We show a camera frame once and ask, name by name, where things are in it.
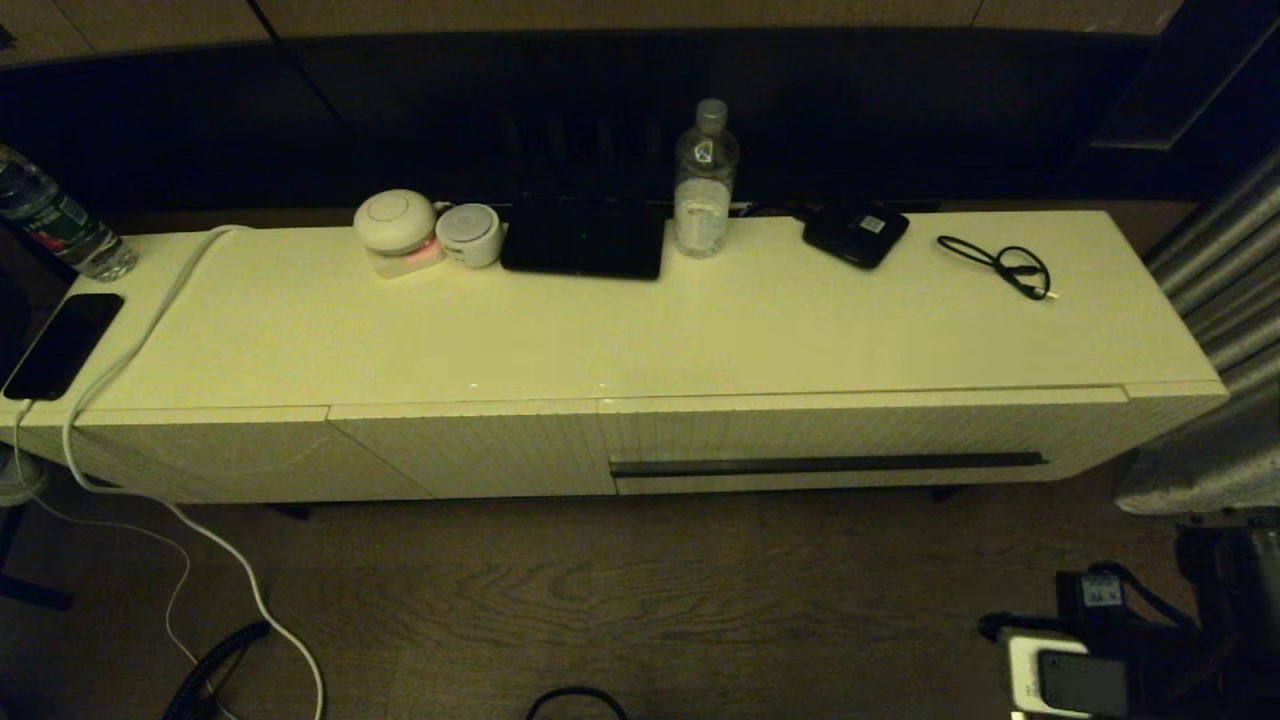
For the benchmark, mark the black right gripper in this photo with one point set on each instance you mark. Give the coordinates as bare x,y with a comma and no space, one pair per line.
1030,628

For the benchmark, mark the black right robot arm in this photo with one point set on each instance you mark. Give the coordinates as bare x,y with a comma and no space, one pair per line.
1220,600

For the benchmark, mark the white low cabinet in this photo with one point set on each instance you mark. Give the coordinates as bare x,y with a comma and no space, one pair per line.
400,330

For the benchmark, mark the grey curtain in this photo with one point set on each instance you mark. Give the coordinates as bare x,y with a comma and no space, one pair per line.
1220,300

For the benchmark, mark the small black box with label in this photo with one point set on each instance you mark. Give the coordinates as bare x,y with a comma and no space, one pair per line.
858,235

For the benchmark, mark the clear bottle with grey cap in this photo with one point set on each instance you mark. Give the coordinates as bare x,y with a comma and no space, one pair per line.
705,190

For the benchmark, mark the black flat set-top box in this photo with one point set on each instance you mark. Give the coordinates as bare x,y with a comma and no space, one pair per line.
585,240

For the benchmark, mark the small white round speaker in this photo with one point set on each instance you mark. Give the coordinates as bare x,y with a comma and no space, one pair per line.
468,233

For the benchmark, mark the white dome device pink base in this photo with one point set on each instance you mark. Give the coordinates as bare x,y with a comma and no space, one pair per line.
395,222

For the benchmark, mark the black smartphone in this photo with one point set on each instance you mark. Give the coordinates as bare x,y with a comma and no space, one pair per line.
62,345

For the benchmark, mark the water bottle with green label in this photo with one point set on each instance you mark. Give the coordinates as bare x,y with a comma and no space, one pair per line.
55,225

